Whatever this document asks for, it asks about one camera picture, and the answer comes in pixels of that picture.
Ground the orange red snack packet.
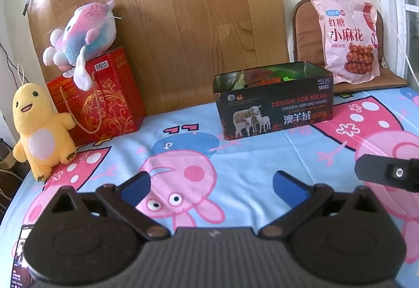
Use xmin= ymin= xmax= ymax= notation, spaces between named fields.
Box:
xmin=244 ymin=68 xmax=281 ymax=87

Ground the black sheep-print storage box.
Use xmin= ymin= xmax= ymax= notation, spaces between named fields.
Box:
xmin=212 ymin=62 xmax=334 ymax=140

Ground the red gift bag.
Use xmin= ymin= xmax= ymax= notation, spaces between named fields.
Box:
xmin=47 ymin=47 xmax=146 ymax=146

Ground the pink snack bag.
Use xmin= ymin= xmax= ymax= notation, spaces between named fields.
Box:
xmin=311 ymin=0 xmax=380 ymax=85

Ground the wooden headboard panel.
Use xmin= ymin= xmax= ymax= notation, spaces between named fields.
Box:
xmin=28 ymin=0 xmax=289 ymax=115

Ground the Peppa Pig blue blanket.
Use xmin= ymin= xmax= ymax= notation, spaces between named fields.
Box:
xmin=1 ymin=87 xmax=418 ymax=287

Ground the white charging cable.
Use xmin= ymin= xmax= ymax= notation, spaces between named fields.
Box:
xmin=333 ymin=0 xmax=419 ymax=89

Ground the black smartphone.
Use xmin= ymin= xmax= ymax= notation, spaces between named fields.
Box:
xmin=10 ymin=225 xmax=33 ymax=288

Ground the yellow plush duck toy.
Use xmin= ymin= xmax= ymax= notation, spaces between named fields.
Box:
xmin=12 ymin=83 xmax=77 ymax=182

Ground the pink blue plush toy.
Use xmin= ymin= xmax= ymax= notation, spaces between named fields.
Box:
xmin=42 ymin=0 xmax=117 ymax=92

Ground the green snack packet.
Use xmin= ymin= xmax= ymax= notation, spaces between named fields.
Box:
xmin=225 ymin=65 xmax=306 ymax=89

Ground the white window frame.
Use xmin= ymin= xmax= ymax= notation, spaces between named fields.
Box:
xmin=380 ymin=0 xmax=418 ymax=90

